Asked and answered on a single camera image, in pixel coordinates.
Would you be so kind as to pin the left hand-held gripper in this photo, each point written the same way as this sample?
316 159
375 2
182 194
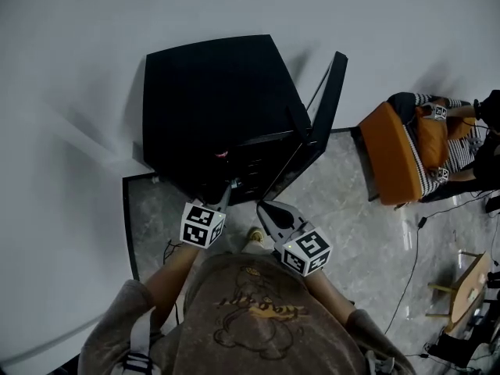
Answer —
199 225

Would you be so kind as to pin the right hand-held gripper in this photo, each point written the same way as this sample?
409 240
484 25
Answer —
306 250

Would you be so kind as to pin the black cabinet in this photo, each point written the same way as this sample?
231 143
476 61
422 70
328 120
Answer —
222 104

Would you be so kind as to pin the person's left forearm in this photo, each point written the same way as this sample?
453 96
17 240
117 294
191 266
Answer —
172 283

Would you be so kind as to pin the person's right forearm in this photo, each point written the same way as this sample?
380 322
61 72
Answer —
330 297

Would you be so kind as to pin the person's beige shoe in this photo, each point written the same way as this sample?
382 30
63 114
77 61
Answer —
256 235

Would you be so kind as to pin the person's beige trousers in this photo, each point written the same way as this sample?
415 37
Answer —
256 247

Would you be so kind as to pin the black skirting board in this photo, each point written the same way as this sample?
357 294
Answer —
129 225

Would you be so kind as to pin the person's grey-brown printed t-shirt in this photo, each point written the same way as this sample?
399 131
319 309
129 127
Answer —
254 326

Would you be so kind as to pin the orange sofa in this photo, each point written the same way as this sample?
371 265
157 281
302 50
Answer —
390 158

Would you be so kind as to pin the black power adapter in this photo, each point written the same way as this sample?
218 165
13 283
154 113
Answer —
422 222

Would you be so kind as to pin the large orange cushion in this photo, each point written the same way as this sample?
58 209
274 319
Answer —
431 143

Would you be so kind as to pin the dark garment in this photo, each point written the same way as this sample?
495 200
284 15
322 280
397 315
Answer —
402 102

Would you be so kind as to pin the black-and-white striped blanket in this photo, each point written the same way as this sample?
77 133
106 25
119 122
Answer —
461 151

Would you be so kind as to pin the small wooden table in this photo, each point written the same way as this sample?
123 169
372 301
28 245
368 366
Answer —
468 291

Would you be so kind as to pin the small orange cushion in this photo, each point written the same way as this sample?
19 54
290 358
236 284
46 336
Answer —
463 129

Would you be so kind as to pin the black equipment pile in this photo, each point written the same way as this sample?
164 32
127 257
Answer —
465 346

